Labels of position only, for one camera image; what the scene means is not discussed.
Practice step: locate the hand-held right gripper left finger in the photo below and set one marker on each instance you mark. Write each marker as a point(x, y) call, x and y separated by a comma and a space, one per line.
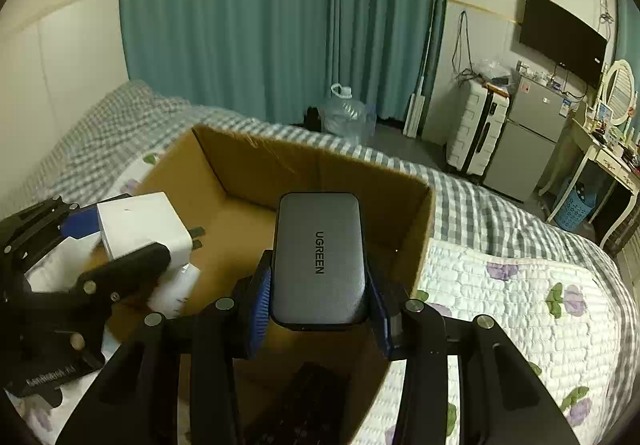
point(258, 310)

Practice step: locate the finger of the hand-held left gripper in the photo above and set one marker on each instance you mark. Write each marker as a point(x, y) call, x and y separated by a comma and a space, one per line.
point(80, 227)
point(135, 265)

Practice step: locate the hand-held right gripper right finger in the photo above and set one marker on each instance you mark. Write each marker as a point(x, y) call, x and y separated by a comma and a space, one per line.
point(378, 320)

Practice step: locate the white plug charger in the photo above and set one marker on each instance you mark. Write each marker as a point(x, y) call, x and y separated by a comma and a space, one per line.
point(135, 230)

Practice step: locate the grey power adapter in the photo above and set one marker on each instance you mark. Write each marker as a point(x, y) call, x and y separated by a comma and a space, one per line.
point(320, 260)

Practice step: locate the cardboard box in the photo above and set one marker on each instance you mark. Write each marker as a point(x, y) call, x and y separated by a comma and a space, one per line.
point(235, 165)

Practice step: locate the small white adapter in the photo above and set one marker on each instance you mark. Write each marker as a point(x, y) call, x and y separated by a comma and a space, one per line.
point(175, 290)

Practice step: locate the black ridged device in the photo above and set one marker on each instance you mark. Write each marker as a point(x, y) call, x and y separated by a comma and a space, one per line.
point(295, 405)

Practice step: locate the checked bedsheet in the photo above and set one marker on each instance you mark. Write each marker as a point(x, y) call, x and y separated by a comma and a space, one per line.
point(475, 210)

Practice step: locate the black bag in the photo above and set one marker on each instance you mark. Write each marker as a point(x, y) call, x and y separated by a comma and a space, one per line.
point(313, 119)

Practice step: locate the clear water jug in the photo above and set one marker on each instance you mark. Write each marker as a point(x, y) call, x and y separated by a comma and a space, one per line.
point(345, 117)

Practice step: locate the white suitcase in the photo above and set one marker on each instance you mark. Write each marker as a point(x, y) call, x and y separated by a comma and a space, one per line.
point(475, 130)

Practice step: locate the white folded rack poles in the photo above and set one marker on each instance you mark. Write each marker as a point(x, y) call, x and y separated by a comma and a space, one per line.
point(417, 110)

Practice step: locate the blue plastic basket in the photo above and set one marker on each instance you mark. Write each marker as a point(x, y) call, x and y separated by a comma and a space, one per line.
point(575, 207)

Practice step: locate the silver fridge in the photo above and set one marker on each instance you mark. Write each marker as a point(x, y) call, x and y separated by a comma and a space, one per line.
point(530, 135)

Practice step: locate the cream dressing table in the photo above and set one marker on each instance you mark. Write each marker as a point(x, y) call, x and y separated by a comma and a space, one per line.
point(590, 155)

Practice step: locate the clear plastic bag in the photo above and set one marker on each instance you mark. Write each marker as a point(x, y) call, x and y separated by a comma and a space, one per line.
point(492, 70)

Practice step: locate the oval white mirror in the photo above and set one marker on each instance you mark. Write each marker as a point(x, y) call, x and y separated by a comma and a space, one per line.
point(619, 87)

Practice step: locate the narrow teal curtain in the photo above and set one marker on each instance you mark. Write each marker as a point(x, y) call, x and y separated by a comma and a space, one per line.
point(626, 25)

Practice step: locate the black wall television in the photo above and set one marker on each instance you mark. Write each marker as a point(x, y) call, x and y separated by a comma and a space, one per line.
point(560, 35)

